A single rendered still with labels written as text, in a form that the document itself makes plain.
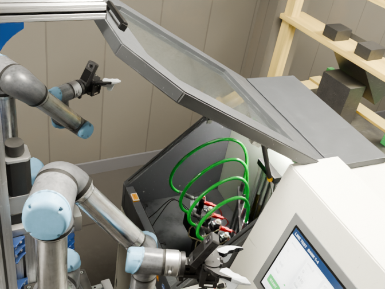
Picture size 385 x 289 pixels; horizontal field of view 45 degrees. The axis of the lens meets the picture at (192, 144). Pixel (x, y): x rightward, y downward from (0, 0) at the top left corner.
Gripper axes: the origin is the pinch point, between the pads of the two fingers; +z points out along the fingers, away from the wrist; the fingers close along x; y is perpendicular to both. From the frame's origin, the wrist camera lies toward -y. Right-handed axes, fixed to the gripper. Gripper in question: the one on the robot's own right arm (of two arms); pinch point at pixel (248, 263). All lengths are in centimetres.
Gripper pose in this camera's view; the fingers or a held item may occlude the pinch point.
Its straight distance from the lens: 142.0
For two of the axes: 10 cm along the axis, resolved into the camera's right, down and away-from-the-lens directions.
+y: -1.5, 8.8, 4.5
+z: 9.9, 1.1, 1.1
